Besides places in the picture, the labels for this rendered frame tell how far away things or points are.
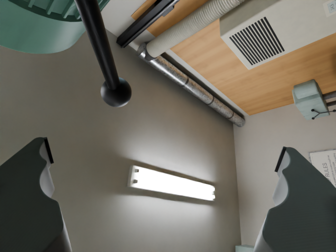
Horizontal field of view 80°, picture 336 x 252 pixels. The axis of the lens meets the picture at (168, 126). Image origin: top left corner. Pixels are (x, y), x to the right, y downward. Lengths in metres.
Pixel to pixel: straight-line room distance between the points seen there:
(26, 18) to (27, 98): 1.36
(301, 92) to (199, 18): 1.17
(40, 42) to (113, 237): 1.60
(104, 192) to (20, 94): 0.89
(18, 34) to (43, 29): 0.03
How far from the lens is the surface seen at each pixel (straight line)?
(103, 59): 0.19
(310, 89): 2.28
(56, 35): 0.30
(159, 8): 1.90
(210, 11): 1.80
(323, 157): 3.11
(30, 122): 1.58
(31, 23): 0.28
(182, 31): 1.90
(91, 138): 1.69
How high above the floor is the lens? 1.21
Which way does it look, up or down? 41 degrees up
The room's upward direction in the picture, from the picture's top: 108 degrees counter-clockwise
